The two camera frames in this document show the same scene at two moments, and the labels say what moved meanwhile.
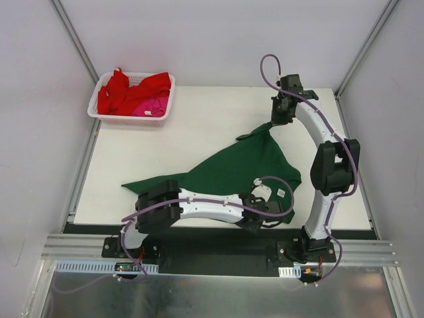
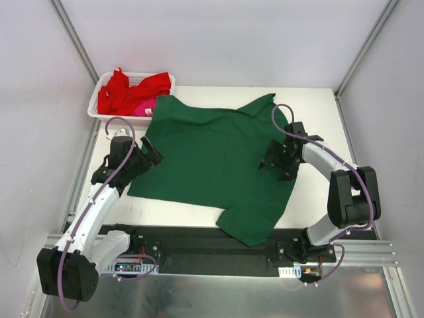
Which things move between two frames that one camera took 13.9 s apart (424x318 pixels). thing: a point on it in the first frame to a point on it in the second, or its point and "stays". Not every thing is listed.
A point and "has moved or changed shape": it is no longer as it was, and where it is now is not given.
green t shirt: (258, 158) has moved or changed shape
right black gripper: (279, 118) to (279, 158)
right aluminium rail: (366, 253) stays
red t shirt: (120, 99) stays
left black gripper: (271, 205) to (142, 158)
